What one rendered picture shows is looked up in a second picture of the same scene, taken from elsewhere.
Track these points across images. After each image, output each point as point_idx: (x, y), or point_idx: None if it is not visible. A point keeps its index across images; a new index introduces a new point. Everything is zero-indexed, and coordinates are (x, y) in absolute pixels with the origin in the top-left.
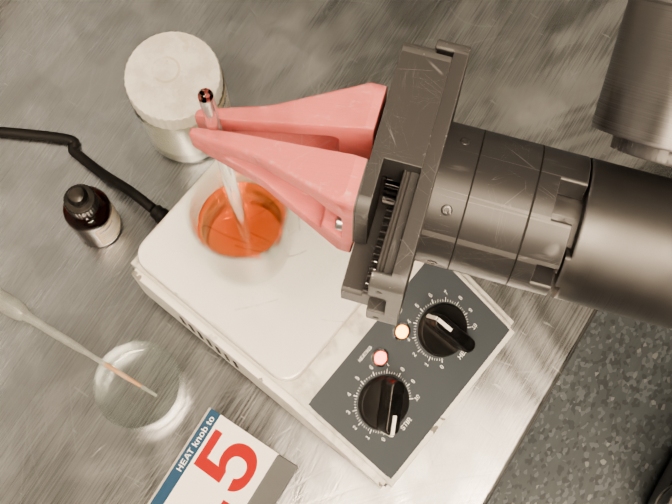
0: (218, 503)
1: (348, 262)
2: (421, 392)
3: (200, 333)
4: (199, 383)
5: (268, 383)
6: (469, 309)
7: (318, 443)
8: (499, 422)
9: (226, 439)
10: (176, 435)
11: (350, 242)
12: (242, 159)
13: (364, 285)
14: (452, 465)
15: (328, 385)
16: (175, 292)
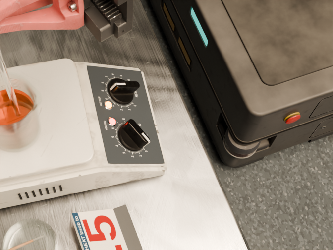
0: (114, 248)
1: (91, 20)
2: (138, 121)
3: (33, 190)
4: (51, 220)
5: (84, 173)
6: (120, 76)
7: (122, 189)
8: (173, 110)
9: (89, 220)
10: (66, 248)
11: (83, 12)
12: (10, 14)
13: (106, 21)
14: (176, 142)
15: (106, 149)
16: (9, 176)
